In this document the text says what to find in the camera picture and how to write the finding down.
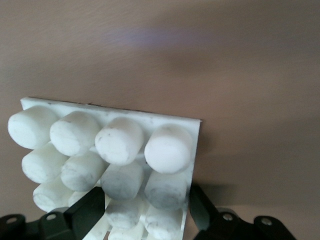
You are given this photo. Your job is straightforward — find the brown paper table cover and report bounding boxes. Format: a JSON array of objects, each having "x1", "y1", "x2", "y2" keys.
[{"x1": 0, "y1": 0, "x2": 320, "y2": 240}]

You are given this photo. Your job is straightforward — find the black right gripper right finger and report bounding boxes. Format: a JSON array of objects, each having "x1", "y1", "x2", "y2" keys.
[{"x1": 190, "y1": 183, "x2": 298, "y2": 240}]

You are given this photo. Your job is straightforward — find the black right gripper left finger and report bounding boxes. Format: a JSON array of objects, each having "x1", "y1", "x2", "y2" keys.
[{"x1": 0, "y1": 186, "x2": 106, "y2": 240}]

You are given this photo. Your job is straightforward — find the white studded base plate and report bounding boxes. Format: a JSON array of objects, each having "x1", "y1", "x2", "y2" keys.
[{"x1": 7, "y1": 96, "x2": 203, "y2": 240}]

